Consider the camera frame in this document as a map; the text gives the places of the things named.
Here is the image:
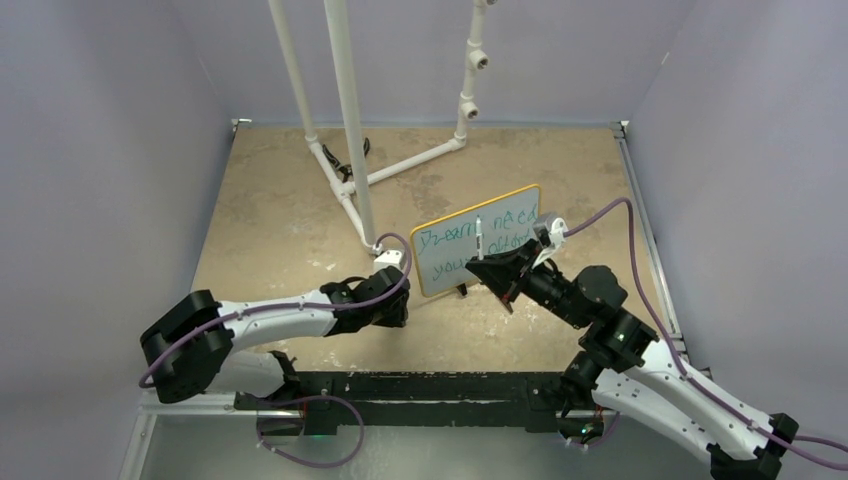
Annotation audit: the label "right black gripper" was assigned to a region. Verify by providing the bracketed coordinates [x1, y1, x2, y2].
[467, 238, 587, 329]

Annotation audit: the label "white green marker pen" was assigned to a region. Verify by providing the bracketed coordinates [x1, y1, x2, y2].
[475, 216, 484, 260]

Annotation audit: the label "yellow framed whiteboard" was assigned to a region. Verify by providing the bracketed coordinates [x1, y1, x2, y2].
[410, 184, 542, 298]

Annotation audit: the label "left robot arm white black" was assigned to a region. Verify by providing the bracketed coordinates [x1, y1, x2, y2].
[139, 266, 410, 409]

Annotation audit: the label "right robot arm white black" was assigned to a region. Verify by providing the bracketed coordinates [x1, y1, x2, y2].
[466, 240, 798, 479]

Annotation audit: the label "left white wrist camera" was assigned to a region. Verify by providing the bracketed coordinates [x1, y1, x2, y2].
[372, 249, 406, 273]

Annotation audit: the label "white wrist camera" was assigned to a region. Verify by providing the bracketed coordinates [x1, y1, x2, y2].
[372, 249, 406, 273]
[532, 212, 568, 268]

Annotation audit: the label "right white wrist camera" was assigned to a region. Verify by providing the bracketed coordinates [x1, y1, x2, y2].
[532, 212, 568, 268]

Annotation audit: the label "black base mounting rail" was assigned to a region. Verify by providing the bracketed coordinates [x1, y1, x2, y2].
[233, 369, 627, 439]

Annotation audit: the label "white PVC pipe frame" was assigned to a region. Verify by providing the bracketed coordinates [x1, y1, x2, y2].
[268, 0, 494, 256]

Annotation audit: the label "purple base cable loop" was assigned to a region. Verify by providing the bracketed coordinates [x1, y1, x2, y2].
[255, 396, 365, 468]

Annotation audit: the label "black handled pliers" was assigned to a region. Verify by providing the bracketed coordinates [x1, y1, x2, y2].
[321, 137, 371, 184]

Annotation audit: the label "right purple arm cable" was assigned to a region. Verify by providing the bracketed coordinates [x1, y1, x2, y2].
[563, 197, 848, 472]

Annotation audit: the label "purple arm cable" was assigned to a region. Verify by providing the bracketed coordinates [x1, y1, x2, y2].
[138, 232, 414, 390]
[563, 197, 848, 472]

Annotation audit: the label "aluminium extrusion frame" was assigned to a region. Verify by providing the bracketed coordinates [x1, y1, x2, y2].
[119, 369, 740, 480]

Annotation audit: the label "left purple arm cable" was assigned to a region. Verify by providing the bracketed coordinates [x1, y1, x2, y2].
[138, 232, 414, 390]

